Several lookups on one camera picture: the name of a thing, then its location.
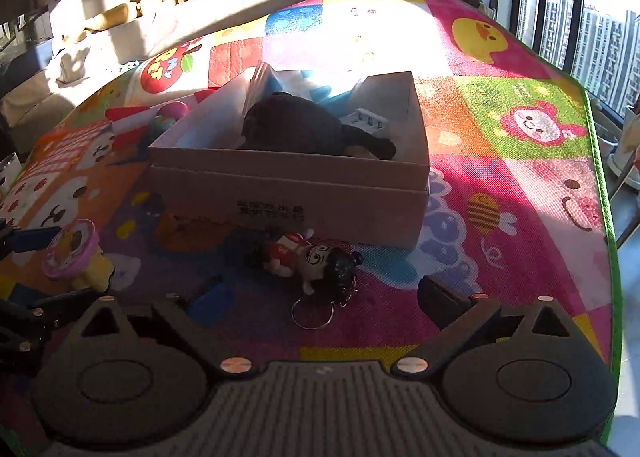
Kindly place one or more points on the dark plush toy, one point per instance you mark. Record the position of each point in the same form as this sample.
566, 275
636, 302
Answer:
295, 127

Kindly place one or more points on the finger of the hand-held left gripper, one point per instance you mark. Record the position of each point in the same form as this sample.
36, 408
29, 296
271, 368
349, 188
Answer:
35, 239
45, 309

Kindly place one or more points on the pink toy egg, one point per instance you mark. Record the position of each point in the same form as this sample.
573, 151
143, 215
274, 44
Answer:
172, 110

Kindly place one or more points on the white plant pot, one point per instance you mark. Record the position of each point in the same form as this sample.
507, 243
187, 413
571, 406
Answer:
625, 147

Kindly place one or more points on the small white container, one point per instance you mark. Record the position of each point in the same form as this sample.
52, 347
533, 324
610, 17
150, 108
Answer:
10, 174

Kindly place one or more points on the blue tissue packet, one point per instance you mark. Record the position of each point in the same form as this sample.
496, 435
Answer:
305, 82

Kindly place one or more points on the teal toy ball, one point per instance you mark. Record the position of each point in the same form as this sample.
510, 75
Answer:
162, 127

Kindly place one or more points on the pink and yellow toy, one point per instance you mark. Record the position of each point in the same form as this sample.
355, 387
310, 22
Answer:
67, 249

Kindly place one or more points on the long beige plush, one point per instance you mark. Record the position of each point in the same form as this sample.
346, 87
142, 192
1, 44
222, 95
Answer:
112, 17

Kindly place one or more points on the white cardboard box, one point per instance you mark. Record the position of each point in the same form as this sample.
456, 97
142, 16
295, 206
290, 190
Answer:
300, 197

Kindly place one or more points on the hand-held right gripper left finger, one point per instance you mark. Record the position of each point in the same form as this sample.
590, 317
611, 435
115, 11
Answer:
210, 299

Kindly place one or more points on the colourful cartoon play mat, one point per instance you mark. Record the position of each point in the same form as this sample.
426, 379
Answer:
500, 217

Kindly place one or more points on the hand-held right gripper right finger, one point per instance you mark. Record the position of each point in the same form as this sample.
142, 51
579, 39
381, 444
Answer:
442, 307

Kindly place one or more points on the cream sofa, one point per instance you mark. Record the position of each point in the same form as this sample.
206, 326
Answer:
225, 9

